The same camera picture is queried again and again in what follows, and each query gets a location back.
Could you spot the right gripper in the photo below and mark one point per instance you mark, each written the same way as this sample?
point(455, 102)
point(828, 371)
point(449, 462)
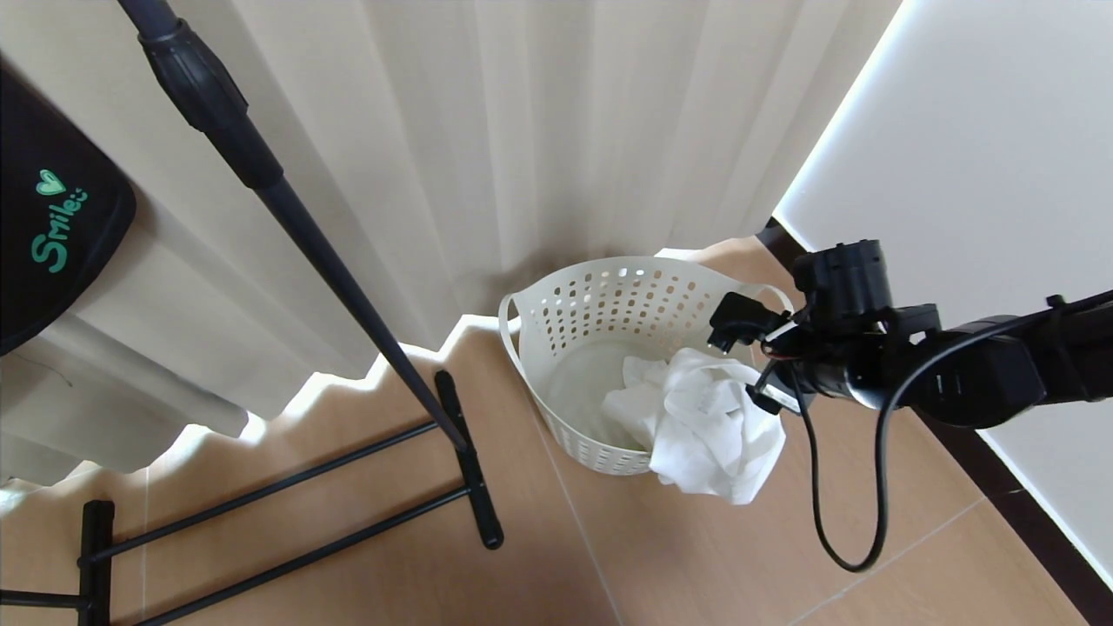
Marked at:
point(974, 374)

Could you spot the white t-shirt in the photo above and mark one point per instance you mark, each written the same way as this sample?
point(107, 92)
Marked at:
point(704, 426)

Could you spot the black shorts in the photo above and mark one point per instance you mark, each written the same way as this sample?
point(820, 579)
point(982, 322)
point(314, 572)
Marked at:
point(52, 130)

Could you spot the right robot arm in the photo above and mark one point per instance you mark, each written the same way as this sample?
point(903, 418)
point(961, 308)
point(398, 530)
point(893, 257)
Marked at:
point(1083, 356)

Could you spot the white laundry basket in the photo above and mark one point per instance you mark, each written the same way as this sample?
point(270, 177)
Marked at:
point(556, 296)

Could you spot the black clothes rack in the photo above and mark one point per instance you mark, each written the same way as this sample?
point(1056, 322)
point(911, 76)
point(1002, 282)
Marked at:
point(209, 96)

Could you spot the beige curtain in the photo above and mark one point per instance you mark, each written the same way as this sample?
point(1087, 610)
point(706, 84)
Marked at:
point(522, 130)

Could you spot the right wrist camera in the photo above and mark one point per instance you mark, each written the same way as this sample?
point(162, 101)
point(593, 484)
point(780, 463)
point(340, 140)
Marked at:
point(839, 274)

